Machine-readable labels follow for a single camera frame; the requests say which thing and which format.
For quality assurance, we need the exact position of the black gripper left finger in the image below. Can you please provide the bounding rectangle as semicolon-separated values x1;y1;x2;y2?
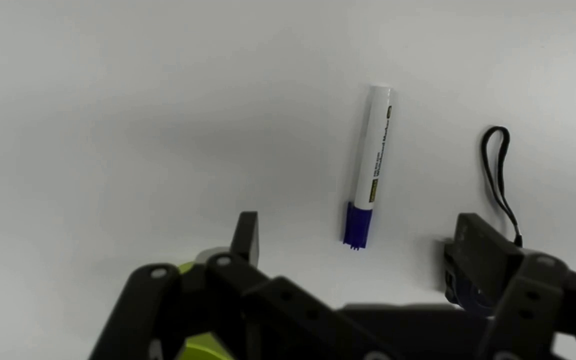
89;210;396;360

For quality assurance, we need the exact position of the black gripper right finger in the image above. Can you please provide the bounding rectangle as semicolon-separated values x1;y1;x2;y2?
440;212;576;360

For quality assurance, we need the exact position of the white marker with blue cap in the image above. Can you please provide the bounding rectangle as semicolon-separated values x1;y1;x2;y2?
340;81;396;251

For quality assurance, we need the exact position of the black tape measure with strap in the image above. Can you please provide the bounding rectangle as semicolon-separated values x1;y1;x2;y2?
479;124;527;248

